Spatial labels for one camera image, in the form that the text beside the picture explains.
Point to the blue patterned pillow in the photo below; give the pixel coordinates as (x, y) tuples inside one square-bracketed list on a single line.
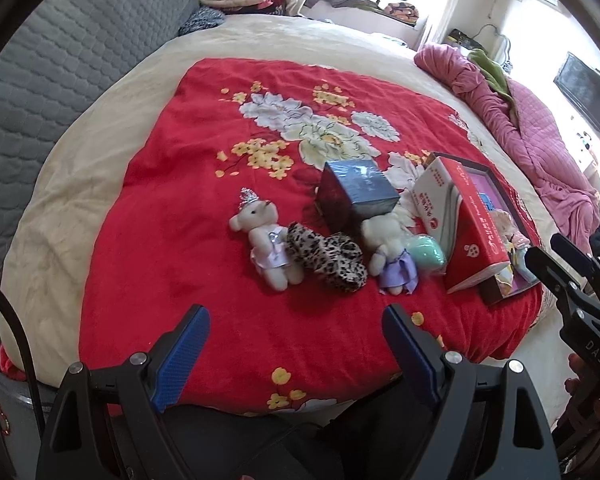
[(200, 21)]

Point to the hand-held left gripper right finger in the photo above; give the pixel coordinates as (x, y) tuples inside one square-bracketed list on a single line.
[(410, 355)]

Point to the bed with beige sheet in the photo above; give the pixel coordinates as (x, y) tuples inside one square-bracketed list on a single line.
[(80, 185)]

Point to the pink plush doll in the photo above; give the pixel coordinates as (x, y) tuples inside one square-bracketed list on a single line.
[(507, 227)]

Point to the red tissue box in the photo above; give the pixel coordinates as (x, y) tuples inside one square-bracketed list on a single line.
[(475, 240)]

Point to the black yellow bag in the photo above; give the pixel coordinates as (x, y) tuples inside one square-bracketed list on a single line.
[(462, 37)]

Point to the white teddy bear purple dress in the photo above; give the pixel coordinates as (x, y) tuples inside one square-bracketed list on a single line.
[(390, 250)]

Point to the orange patterned cloth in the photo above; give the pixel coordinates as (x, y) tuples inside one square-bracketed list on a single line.
[(401, 11)]

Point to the pink quilt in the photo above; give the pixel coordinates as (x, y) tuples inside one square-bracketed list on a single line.
[(535, 135)]

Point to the white teddy bear silver crown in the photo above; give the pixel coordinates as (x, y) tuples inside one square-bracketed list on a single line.
[(265, 240)]

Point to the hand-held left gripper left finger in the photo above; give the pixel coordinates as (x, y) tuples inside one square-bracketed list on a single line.
[(180, 360)]

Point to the teal tissue pack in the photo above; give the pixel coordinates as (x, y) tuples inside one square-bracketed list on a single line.
[(520, 265)]

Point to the white window bench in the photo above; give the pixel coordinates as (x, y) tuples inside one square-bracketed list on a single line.
[(350, 20)]

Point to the shallow box with purple print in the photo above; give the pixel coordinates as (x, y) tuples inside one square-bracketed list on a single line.
[(525, 287)]

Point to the black wall television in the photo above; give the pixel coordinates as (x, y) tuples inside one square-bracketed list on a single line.
[(587, 95)]

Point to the green cloth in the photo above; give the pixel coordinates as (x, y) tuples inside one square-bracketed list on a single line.
[(490, 72)]

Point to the white metal frame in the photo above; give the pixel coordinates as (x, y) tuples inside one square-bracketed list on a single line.
[(502, 45)]

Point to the grey quilted headboard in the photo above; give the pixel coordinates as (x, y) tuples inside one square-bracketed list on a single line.
[(55, 60)]

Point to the person's right hand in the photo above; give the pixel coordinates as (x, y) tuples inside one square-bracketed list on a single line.
[(595, 387)]

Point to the mint green egg sponge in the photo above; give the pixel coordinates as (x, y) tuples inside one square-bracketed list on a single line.
[(430, 252)]

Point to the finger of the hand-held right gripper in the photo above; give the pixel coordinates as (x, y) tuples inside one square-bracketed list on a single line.
[(550, 275), (567, 247)]

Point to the red floral blanket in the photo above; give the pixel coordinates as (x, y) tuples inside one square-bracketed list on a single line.
[(190, 170)]

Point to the leopard print scrunchie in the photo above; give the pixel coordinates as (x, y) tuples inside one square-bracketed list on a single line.
[(330, 260)]

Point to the dark blue gift box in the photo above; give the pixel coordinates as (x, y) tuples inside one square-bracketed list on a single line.
[(355, 195)]

